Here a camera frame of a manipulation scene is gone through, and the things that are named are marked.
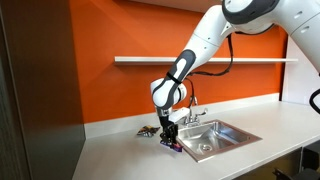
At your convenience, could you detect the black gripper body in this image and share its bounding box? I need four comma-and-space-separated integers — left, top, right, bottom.
158, 114, 178, 134

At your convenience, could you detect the purple snack bar packet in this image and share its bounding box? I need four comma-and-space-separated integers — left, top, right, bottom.
159, 139, 185, 154

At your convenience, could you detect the round sink drain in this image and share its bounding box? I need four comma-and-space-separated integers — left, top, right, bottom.
197, 143, 215, 152

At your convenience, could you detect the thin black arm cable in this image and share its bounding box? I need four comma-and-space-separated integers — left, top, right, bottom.
184, 32, 235, 109

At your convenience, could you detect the stainless steel sink basin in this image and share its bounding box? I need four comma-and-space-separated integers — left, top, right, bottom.
175, 118, 263, 164

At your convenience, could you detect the thick black corrugated hose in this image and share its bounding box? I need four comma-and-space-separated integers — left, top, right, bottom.
308, 87, 320, 115

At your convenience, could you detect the chrome sink faucet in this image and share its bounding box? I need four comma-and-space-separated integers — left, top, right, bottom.
184, 94, 210, 128

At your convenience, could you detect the dark crumpled snack packet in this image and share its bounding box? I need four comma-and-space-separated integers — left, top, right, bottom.
136, 124, 162, 138

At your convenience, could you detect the white wall shelf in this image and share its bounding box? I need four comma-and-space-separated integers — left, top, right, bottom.
113, 55, 300, 66

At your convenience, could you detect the white side panel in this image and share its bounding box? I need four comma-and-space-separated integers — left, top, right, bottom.
280, 35, 320, 107

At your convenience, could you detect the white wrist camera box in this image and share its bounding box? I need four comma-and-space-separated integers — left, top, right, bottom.
167, 106, 191, 124

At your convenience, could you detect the dark brown cabinet panel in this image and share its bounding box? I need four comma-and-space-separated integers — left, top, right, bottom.
0, 0, 87, 180

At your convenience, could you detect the black chair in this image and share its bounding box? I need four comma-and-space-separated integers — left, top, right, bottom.
271, 139, 320, 180

